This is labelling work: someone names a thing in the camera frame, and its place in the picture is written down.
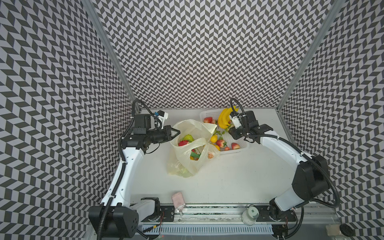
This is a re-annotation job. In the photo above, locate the pink fake dragon fruit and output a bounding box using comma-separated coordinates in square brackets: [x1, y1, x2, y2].
[178, 140, 201, 161]

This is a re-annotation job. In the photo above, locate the green fake custard apple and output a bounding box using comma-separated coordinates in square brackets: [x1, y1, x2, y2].
[182, 135, 195, 142]

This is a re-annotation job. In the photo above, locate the translucent cream plastic bag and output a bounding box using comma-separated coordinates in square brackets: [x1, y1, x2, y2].
[167, 120, 221, 178]

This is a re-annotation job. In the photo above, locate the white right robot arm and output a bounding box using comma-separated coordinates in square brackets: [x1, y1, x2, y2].
[229, 111, 331, 215]

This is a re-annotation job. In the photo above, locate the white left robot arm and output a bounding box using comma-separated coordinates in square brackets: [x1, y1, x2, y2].
[89, 125, 181, 240]

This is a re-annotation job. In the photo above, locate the yellow fake banana bunch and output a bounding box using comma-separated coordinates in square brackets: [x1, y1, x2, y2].
[218, 108, 233, 130]

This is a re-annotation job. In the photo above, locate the yellow fake mango small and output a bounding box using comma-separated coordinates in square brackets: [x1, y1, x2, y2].
[210, 135, 218, 144]

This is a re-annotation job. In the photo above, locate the white plastic basket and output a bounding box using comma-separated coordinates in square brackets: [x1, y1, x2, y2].
[199, 107, 249, 155]

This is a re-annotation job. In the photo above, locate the pink cloth pad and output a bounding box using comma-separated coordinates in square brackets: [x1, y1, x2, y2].
[172, 192, 186, 212]

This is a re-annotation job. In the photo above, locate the white green small bottle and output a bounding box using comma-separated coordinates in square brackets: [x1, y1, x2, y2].
[242, 205, 260, 226]

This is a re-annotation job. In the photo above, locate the white vent grille strip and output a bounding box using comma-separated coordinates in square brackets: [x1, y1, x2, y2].
[145, 225, 274, 236]

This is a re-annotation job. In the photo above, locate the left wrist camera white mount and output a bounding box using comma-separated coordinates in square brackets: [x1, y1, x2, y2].
[154, 110, 169, 129]

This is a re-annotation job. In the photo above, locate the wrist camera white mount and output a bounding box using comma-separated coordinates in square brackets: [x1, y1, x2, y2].
[231, 116, 242, 129]
[154, 110, 169, 129]

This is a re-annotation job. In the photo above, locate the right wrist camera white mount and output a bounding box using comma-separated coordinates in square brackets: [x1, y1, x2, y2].
[231, 116, 242, 129]

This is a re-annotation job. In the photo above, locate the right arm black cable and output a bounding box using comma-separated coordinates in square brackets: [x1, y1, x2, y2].
[229, 97, 341, 209]

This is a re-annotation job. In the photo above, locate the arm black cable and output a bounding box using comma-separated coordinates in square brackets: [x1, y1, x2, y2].
[95, 98, 164, 240]
[229, 97, 341, 209]

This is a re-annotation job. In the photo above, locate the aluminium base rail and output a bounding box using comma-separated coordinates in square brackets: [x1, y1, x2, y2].
[159, 202, 341, 225]

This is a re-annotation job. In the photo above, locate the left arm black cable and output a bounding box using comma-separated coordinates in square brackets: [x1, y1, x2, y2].
[95, 98, 164, 240]

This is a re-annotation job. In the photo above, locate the aluminium corner post left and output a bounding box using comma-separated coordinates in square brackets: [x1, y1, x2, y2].
[82, 0, 136, 103]

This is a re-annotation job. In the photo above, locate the aluminium corner post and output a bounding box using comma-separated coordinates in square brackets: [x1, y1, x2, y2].
[82, 0, 136, 103]
[276, 0, 346, 113]

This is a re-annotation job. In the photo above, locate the aluminium corner post right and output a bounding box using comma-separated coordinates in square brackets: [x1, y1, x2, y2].
[276, 0, 346, 113]

